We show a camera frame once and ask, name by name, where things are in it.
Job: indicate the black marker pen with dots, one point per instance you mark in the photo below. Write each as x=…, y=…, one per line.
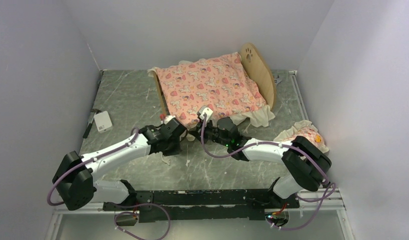
x=93, y=112

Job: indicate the aluminium rail at table edge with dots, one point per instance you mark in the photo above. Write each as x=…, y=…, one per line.
x=293, y=78

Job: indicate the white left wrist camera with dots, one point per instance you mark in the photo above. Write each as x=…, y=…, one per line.
x=164, y=119

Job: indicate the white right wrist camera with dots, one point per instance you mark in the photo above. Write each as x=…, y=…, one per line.
x=205, y=113

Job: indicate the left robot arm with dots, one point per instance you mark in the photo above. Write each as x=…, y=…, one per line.
x=78, y=179

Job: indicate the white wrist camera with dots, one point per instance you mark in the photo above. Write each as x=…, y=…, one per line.
x=164, y=119
x=205, y=113

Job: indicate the wooden pet bed frame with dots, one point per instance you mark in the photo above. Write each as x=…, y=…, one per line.
x=257, y=73

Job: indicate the white small box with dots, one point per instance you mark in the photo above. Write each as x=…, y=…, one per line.
x=103, y=121

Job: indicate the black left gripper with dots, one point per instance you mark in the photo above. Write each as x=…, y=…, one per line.
x=174, y=151

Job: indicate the red handled adjustable wrench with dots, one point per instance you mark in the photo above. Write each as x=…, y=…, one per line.
x=277, y=79

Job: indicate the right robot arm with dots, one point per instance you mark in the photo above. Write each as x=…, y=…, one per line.
x=307, y=165

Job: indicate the pink checkered duck pillow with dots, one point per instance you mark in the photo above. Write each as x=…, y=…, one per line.
x=304, y=128

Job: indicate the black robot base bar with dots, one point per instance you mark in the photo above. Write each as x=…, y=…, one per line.
x=158, y=205

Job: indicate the pink unicorn print mattress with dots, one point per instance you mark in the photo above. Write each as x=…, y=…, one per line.
x=211, y=89

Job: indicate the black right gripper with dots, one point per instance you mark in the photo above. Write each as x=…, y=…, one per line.
x=197, y=132

